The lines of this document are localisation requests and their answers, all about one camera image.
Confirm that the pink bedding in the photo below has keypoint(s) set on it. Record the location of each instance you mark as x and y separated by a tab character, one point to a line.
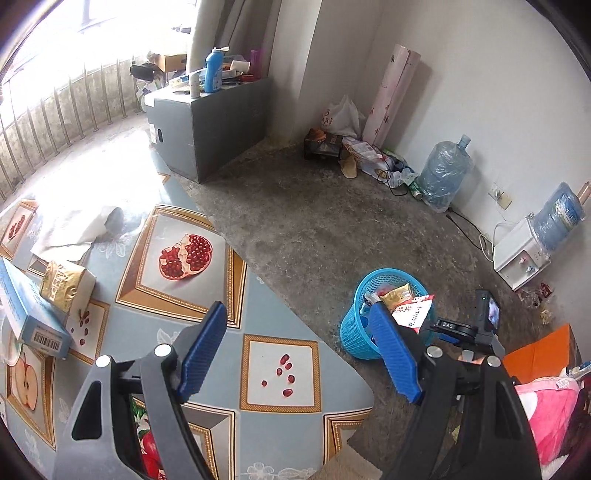
558	411

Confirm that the red white snack wrapper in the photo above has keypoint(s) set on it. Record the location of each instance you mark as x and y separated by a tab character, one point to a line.
414	312

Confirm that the white paper tissue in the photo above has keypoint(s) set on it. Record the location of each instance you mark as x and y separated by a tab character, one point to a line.
67	236

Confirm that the empty water jug in bag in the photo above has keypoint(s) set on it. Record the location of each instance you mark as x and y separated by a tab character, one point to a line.
441	178

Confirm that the blue water jug on dispenser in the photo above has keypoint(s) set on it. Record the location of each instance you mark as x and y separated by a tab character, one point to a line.
559	216

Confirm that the pink rolled mat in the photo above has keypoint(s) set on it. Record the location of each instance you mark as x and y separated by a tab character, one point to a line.
391	93

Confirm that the cardboard box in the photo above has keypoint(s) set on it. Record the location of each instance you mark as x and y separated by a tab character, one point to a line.
171	63

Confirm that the metal balcony railing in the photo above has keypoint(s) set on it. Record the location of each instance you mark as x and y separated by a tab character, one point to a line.
36	127

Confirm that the grey cabinet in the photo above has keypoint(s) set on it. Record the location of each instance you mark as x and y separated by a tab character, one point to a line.
196	137

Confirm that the gold tissue pack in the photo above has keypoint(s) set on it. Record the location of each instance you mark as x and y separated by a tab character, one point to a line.
67	286

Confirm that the white plastic bag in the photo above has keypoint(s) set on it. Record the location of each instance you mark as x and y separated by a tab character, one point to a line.
343	119

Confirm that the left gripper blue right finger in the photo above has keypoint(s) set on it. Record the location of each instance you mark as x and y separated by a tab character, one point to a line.
400	348

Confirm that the white water dispenser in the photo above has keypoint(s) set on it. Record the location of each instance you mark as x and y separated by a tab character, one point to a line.
520	256

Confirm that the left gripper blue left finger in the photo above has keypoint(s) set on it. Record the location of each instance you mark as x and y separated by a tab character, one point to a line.
196	347

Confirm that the blue detergent bottle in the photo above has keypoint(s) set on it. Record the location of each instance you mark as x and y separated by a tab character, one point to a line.
213	70

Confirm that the blue medicine box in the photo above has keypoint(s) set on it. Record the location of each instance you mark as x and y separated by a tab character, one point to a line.
30	316

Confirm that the wall power socket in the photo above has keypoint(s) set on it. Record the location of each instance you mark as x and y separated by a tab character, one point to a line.
501	198

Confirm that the fruit pattern tablecloth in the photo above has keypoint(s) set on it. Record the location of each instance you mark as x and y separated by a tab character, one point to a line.
277	402

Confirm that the orange box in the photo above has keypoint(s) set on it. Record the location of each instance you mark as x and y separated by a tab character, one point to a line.
546	357

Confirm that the blue plastic trash basket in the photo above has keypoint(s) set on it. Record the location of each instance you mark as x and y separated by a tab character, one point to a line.
356	334

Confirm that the yellow snack packet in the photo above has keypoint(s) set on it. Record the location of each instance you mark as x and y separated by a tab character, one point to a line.
392	297

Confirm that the black box on floor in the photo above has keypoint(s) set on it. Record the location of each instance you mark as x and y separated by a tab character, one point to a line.
322	146

